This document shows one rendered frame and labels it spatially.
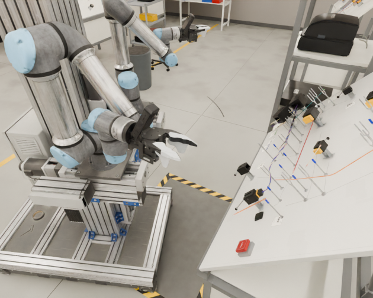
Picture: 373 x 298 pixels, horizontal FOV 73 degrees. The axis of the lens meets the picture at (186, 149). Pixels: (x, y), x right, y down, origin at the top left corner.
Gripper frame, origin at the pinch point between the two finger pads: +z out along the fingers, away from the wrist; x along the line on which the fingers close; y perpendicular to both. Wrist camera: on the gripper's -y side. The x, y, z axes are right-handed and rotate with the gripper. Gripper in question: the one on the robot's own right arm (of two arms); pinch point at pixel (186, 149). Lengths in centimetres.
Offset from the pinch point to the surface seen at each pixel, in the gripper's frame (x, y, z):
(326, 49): -135, -10, 16
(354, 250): -9, 16, 46
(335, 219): -21, 19, 42
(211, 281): -15, 77, 11
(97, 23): -328, 43, -410
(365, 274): -39, 53, 63
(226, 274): -22, 76, 15
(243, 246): -16, 44, 20
